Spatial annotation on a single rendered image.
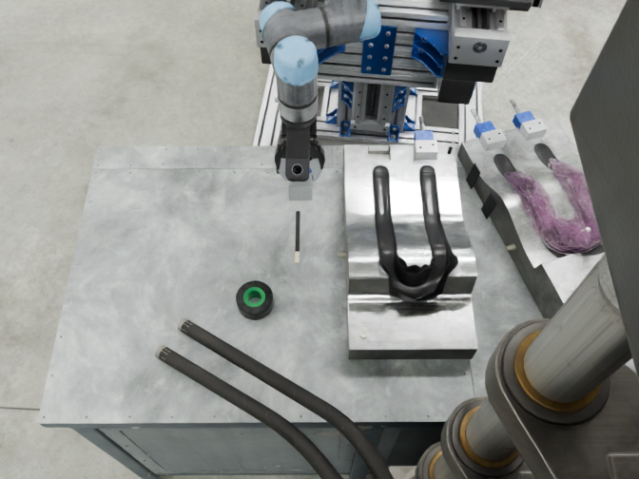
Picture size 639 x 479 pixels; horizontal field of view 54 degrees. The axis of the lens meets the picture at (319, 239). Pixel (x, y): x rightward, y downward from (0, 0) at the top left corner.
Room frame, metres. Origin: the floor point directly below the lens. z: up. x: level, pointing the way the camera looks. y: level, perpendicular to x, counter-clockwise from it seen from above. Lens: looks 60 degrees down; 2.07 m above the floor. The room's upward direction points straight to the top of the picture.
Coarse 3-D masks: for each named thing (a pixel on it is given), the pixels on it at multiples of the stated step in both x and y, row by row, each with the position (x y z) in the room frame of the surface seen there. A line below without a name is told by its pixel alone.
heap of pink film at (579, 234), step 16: (512, 176) 0.86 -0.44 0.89; (528, 176) 0.85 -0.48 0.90; (560, 176) 0.84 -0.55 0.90; (576, 176) 0.83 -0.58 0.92; (528, 192) 0.79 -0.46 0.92; (544, 192) 0.80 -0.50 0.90; (576, 192) 0.79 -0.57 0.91; (528, 208) 0.76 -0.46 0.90; (544, 208) 0.75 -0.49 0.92; (576, 208) 0.76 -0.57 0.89; (592, 208) 0.77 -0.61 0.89; (544, 224) 0.72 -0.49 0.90; (560, 224) 0.72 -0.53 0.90; (576, 224) 0.72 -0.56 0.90; (592, 224) 0.72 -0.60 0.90; (544, 240) 0.69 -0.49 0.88; (560, 240) 0.68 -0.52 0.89; (576, 240) 0.68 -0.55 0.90; (592, 240) 0.68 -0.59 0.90
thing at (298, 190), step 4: (308, 180) 0.79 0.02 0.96; (292, 184) 0.78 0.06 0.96; (296, 184) 0.78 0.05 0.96; (300, 184) 0.78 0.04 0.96; (304, 184) 0.78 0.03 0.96; (308, 184) 0.78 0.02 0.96; (292, 188) 0.78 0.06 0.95; (296, 188) 0.78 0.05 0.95; (300, 188) 0.78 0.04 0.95; (304, 188) 0.78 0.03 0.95; (308, 188) 0.78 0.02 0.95; (292, 192) 0.78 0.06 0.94; (296, 192) 0.78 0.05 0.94; (300, 192) 0.78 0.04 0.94; (304, 192) 0.78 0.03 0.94; (308, 192) 0.78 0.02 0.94; (292, 196) 0.78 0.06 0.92; (296, 196) 0.78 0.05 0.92; (300, 196) 0.78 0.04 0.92; (304, 196) 0.78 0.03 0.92; (308, 196) 0.78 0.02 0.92; (292, 200) 0.78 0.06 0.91; (296, 200) 0.78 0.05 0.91; (300, 200) 0.78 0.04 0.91; (304, 200) 0.78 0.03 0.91; (308, 200) 0.78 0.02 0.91
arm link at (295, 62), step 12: (300, 36) 0.85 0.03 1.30; (276, 48) 0.83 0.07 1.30; (288, 48) 0.82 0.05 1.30; (300, 48) 0.82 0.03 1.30; (312, 48) 0.82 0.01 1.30; (276, 60) 0.81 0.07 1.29; (288, 60) 0.80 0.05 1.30; (300, 60) 0.80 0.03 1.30; (312, 60) 0.80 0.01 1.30; (276, 72) 0.81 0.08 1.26; (288, 72) 0.79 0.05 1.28; (300, 72) 0.79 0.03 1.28; (312, 72) 0.80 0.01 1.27; (288, 84) 0.79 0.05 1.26; (300, 84) 0.78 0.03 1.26; (312, 84) 0.80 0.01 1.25; (288, 96) 0.79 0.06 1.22; (300, 96) 0.79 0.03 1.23; (312, 96) 0.80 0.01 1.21
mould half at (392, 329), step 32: (352, 160) 0.90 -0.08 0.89; (384, 160) 0.90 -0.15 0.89; (416, 160) 0.90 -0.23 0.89; (448, 160) 0.90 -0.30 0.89; (352, 192) 0.81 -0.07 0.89; (416, 192) 0.81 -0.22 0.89; (448, 192) 0.81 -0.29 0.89; (352, 224) 0.72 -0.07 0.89; (416, 224) 0.72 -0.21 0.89; (448, 224) 0.72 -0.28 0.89; (352, 256) 0.62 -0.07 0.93; (416, 256) 0.62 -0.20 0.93; (352, 288) 0.57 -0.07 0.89; (384, 288) 0.57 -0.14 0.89; (448, 288) 0.57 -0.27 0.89; (352, 320) 0.51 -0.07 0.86; (384, 320) 0.51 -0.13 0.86; (416, 320) 0.51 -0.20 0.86; (448, 320) 0.51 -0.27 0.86; (352, 352) 0.45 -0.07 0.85; (384, 352) 0.45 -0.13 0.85; (416, 352) 0.45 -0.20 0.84; (448, 352) 0.45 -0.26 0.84
